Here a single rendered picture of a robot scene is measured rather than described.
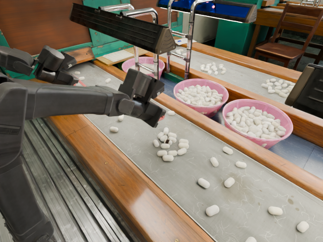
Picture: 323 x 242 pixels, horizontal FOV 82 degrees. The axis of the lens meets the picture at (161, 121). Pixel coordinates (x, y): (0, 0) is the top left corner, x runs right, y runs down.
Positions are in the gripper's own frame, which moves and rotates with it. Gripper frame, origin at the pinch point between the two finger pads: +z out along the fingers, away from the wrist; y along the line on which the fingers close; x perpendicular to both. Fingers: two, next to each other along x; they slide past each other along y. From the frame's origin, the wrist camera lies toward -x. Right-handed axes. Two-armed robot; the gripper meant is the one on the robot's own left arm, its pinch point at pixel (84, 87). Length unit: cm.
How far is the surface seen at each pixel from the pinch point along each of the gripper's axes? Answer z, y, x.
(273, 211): 11, -83, -2
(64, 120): -8.3, -10.2, 13.6
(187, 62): 40, -16, -35
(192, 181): 6, -63, 4
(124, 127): 6.0, -27.6, 4.7
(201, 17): 223, 133, -155
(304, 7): 192, -16, -171
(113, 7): -4.0, -1.8, -35.5
